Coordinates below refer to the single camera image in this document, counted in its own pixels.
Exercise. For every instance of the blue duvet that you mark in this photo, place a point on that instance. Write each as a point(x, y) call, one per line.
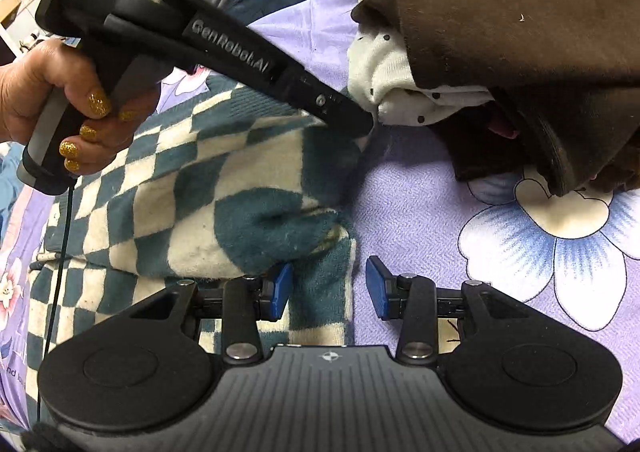
point(270, 5)

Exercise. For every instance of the green cream checkered sweater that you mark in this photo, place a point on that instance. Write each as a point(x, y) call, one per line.
point(200, 212)

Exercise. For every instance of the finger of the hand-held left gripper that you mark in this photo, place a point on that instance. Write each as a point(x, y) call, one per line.
point(240, 55)

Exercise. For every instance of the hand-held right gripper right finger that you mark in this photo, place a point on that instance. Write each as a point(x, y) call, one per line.
point(376, 287)

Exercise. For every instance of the black garment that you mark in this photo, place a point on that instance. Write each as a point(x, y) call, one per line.
point(480, 147)

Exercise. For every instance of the person's left hand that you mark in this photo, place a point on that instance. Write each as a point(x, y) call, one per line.
point(55, 92)

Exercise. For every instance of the white polka dot garment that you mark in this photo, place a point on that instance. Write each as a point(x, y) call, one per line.
point(385, 72)

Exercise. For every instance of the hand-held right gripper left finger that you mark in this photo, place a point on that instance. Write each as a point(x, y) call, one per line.
point(282, 289)

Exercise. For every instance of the brown garment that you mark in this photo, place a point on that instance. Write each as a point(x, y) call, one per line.
point(525, 17)

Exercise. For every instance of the purple floral blanket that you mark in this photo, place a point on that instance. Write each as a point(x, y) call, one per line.
point(450, 242)

